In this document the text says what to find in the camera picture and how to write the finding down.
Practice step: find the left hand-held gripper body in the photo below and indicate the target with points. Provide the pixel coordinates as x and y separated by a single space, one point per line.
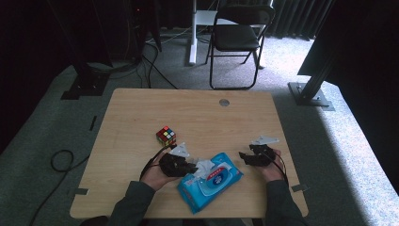
174 164

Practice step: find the grey tape piece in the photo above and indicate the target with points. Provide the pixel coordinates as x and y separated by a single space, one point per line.
299 188

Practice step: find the black stand with flat base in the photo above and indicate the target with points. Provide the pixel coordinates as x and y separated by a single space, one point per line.
86 84

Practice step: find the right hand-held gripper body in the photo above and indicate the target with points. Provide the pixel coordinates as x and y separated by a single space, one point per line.
262 157

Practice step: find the multicoloured puzzle cube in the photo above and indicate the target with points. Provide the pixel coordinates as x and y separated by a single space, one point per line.
165 135

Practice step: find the white wet wipe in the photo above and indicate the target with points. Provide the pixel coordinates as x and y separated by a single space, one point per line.
204 166

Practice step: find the blue wet wipes pack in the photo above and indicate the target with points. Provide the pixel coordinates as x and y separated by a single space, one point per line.
204 191

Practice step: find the dark equipment rack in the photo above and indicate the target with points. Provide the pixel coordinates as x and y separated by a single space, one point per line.
141 25

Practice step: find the black folding chair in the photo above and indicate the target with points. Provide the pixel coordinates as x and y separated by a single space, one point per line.
235 37

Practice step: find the person's left hand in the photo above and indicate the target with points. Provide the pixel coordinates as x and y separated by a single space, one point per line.
153 177

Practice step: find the white desk leg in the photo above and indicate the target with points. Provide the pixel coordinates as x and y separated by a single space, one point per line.
193 40

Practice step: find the person's right hand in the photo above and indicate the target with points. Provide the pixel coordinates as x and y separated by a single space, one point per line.
275 172

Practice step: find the large dark panel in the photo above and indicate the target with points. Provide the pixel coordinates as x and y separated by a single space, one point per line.
360 37

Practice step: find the black tape strip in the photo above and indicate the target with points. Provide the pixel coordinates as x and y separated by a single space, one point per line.
92 123

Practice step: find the dark curtain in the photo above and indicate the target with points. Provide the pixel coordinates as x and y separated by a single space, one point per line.
295 15

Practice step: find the black metal stand with plate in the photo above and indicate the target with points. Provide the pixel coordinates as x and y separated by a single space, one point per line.
310 94

